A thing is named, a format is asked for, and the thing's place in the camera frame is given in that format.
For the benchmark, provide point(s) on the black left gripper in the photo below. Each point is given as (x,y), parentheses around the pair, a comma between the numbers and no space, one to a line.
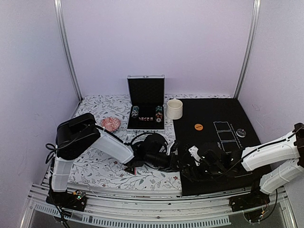
(172,165)

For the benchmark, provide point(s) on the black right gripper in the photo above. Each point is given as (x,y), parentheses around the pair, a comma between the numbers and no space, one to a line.
(193,175)

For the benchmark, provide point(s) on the orange big blind button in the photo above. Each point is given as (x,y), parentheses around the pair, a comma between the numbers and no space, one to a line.
(198,127)

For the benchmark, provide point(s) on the clear dealer button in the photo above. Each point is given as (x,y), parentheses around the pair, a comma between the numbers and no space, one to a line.
(241,133)

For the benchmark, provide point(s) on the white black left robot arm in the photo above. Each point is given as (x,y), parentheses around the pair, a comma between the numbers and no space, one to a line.
(77,135)

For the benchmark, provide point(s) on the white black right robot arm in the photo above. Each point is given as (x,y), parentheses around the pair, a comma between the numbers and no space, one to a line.
(289,149)

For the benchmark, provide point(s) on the red triangular all-in marker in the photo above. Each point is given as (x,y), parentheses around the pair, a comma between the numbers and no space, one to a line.
(130,170)

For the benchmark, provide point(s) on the row of red dice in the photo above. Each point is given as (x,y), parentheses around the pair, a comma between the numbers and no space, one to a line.
(145,118)

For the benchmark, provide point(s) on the red black chip stack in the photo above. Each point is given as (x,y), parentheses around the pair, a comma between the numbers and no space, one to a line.
(158,114)

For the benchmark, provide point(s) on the blue green chip stack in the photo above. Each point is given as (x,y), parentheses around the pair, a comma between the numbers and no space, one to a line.
(135,111)

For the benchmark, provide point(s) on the red patterned bowl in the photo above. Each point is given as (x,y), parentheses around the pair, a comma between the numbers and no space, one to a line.
(111,124)

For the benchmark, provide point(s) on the black poker mat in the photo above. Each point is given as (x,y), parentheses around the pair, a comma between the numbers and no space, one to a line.
(220,117)

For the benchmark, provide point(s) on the white ceramic cup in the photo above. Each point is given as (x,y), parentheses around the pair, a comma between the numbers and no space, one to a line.
(174,109)

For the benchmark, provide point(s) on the aluminium poker chip case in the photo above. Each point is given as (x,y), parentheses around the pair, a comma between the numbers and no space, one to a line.
(147,92)

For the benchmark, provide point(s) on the floral table cloth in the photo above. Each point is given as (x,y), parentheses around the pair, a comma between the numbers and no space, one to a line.
(95,168)

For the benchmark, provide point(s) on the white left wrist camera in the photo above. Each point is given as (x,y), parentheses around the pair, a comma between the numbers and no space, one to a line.
(170,148)

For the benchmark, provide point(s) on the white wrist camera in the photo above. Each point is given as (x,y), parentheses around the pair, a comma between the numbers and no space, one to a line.
(170,148)
(194,153)

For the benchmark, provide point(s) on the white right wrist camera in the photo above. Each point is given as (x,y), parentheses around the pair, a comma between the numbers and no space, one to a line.
(194,153)

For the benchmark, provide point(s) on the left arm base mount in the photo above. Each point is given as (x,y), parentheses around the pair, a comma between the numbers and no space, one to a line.
(75,200)

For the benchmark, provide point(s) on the right aluminium frame post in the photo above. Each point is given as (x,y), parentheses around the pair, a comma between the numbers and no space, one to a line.
(249,46)

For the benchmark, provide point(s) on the aluminium frame post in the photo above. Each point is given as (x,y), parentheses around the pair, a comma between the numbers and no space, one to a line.
(66,48)
(249,46)

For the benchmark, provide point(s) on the left aluminium frame post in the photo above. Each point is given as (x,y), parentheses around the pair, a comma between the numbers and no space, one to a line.
(66,48)

